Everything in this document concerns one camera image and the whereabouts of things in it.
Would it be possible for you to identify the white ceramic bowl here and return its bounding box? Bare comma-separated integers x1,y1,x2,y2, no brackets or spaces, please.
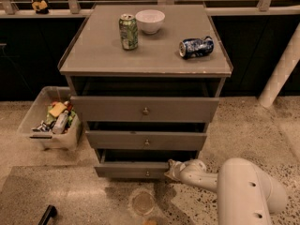
135,9,165,35

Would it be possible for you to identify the grey drawer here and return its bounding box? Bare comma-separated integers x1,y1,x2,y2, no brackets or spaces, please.
85,131,207,151
71,97,219,123
96,149,198,179

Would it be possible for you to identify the green soda can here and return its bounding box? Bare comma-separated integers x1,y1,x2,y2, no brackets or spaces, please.
119,14,138,51

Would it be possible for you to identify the grey drawer cabinet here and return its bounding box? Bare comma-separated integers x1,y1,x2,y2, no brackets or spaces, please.
57,4,234,173

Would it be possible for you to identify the white plastic bottle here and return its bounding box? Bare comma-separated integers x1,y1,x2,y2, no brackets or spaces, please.
52,111,68,134

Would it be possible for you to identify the yellow sponge in bin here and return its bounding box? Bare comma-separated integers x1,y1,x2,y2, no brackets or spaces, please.
49,102,67,118

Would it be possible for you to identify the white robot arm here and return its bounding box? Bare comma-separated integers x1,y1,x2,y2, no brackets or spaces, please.
165,157,288,225

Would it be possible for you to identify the grey middle drawer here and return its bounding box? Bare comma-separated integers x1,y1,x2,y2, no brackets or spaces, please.
85,131,207,151

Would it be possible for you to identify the clear plastic bin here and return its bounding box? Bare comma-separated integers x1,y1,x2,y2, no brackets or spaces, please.
17,86,82,150

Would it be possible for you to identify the grey bottom drawer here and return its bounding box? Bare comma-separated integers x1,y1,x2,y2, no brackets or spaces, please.
96,149,198,179

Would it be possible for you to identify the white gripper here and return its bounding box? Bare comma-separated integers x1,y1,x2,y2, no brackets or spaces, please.
164,159,192,182

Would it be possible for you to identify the black handle on floor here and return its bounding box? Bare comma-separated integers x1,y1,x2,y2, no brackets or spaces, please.
38,205,57,225

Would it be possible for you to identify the blue crushed soda can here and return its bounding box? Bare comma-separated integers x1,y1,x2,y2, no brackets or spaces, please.
179,36,214,59

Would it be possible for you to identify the white diagonal pillar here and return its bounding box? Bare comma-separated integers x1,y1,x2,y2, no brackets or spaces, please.
258,24,300,108

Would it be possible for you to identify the grey top drawer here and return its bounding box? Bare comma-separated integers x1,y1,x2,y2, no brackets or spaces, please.
71,97,219,123

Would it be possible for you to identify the yellow black toy on ledge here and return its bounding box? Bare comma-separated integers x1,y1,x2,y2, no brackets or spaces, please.
32,0,49,14

